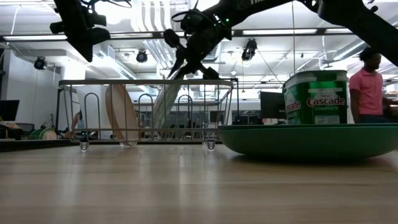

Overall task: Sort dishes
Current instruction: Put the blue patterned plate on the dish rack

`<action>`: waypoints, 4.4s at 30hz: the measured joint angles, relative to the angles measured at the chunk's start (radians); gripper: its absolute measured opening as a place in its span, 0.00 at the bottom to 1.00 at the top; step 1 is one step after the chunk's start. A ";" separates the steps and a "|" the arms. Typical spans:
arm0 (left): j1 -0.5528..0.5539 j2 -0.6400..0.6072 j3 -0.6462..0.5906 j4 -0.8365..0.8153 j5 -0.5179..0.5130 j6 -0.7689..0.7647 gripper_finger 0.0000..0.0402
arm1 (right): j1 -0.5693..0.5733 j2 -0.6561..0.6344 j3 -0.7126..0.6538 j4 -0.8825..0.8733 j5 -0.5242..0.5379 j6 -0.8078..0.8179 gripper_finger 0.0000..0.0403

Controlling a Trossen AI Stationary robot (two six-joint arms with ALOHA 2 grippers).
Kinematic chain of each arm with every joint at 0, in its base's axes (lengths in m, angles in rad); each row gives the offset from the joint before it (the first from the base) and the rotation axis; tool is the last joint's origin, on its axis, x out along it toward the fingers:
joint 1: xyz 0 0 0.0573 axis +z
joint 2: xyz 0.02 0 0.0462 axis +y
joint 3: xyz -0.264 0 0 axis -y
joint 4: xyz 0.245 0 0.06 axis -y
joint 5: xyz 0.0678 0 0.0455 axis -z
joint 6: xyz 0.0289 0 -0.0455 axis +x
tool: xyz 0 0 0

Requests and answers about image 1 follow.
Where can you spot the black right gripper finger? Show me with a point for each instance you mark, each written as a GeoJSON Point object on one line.
{"type": "Point", "coordinates": [179, 60]}
{"type": "Point", "coordinates": [211, 73]}

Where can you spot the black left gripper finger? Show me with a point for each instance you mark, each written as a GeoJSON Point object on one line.
{"type": "Point", "coordinates": [79, 43]}
{"type": "Point", "coordinates": [87, 46]}

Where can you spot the white plate with green dots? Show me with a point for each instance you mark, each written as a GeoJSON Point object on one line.
{"type": "Point", "coordinates": [166, 102]}

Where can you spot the plain green plate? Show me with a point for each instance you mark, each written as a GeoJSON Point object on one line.
{"type": "Point", "coordinates": [311, 143]}

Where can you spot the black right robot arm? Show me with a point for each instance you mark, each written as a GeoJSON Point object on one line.
{"type": "Point", "coordinates": [357, 18]}

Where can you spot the black ceiling spotlight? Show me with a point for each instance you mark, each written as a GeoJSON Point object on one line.
{"type": "Point", "coordinates": [249, 49]}
{"type": "Point", "coordinates": [40, 63]}
{"type": "Point", "coordinates": [141, 56]}

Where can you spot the fluorescent ceiling light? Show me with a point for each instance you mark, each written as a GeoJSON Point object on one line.
{"type": "Point", "coordinates": [34, 37]}
{"type": "Point", "coordinates": [280, 31]}

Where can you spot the black computer monitor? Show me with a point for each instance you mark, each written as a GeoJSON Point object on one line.
{"type": "Point", "coordinates": [273, 105]}
{"type": "Point", "coordinates": [8, 110]}

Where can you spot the person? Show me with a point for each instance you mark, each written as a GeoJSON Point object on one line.
{"type": "Point", "coordinates": [368, 90]}
{"type": "Point", "coordinates": [77, 121]}

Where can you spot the translucent white plate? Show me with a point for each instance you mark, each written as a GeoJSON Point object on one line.
{"type": "Point", "coordinates": [121, 115]}

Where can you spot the distant rack of plates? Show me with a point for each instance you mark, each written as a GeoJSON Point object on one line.
{"type": "Point", "coordinates": [43, 134]}

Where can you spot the green Cascade detergent tub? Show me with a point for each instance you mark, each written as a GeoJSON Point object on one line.
{"type": "Point", "coordinates": [317, 99]}

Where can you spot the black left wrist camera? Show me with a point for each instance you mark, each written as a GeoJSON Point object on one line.
{"type": "Point", "coordinates": [58, 27]}

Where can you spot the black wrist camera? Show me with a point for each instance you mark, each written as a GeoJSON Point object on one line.
{"type": "Point", "coordinates": [171, 38]}
{"type": "Point", "coordinates": [58, 27]}

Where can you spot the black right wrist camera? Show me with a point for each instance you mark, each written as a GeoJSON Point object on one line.
{"type": "Point", "coordinates": [171, 38]}

